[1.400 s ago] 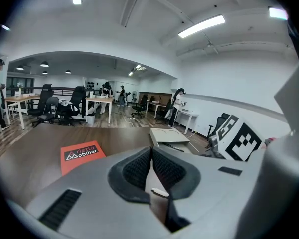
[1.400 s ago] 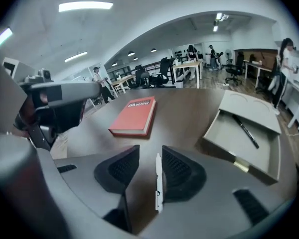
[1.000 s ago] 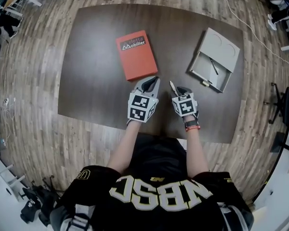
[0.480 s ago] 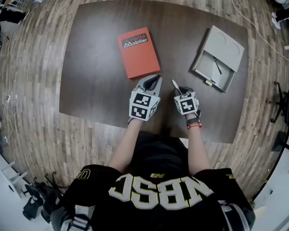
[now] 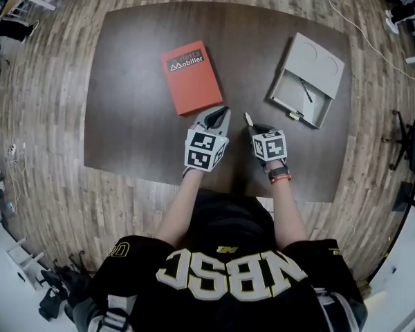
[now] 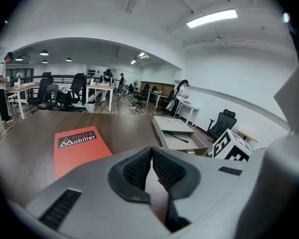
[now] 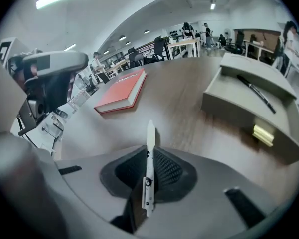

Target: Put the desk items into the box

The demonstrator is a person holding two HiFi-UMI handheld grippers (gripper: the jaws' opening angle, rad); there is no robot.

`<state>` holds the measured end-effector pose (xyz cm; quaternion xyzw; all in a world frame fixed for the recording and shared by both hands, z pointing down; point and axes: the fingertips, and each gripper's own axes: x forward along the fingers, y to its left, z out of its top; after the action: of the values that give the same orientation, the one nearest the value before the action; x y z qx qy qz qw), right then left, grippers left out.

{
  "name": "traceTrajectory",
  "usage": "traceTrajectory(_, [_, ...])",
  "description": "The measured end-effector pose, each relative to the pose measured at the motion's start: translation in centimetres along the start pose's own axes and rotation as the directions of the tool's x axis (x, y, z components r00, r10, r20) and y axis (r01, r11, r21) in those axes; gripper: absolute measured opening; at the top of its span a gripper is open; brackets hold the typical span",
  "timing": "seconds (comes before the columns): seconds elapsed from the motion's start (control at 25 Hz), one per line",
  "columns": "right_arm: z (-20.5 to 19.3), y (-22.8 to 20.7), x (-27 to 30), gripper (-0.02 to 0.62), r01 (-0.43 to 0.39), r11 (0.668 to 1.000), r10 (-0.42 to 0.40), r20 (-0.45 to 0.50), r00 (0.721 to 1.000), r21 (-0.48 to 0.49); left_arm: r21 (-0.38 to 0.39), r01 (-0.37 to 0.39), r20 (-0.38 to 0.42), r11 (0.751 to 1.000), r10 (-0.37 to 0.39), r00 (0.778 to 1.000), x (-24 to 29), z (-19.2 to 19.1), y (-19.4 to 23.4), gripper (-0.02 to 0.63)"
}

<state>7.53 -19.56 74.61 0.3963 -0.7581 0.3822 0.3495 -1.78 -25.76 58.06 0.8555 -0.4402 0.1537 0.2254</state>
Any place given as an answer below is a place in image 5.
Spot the black lettered jersey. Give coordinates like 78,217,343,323
72,190,367,332

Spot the white frame stand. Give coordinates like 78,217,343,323
4,237,46,291

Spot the person's left forearm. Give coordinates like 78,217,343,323
155,167,203,249

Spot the black pen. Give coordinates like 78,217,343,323
299,77,314,104

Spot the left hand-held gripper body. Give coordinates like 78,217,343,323
182,121,230,173

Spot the long white floor cable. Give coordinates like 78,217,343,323
307,0,415,84

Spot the black wristwatch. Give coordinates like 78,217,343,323
268,166,291,181

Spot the person's right forearm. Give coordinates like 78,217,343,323
268,166,308,251

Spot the red book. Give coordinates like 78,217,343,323
160,40,224,117

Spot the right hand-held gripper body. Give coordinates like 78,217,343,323
248,128,288,168

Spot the tangled white cable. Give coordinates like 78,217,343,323
6,150,26,214

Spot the grey drawer box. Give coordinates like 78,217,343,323
268,32,345,130

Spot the black bag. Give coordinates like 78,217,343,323
37,250,91,322

